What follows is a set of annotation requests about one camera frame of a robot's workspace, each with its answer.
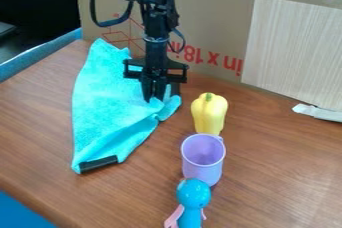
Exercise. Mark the light wooden board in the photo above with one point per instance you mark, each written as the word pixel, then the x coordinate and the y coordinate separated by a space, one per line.
pixel 294 48

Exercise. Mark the purple cup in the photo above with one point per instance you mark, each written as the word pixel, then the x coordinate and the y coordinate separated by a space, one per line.
pixel 202 160

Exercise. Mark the white cloth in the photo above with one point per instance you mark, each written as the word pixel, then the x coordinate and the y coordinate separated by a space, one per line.
pixel 318 112

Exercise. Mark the yellow toy pepper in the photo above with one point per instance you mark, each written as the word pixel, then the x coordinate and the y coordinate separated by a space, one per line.
pixel 209 113

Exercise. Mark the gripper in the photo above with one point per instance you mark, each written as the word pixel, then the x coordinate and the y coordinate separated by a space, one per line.
pixel 156 57

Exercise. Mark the turquoise cloth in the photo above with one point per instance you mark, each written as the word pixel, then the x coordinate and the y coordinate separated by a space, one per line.
pixel 107 112

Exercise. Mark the cardboard box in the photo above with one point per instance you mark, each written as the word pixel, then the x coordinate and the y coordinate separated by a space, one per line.
pixel 214 15

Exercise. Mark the blue and pink toy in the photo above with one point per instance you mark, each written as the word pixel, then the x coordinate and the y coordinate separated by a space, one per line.
pixel 192 198

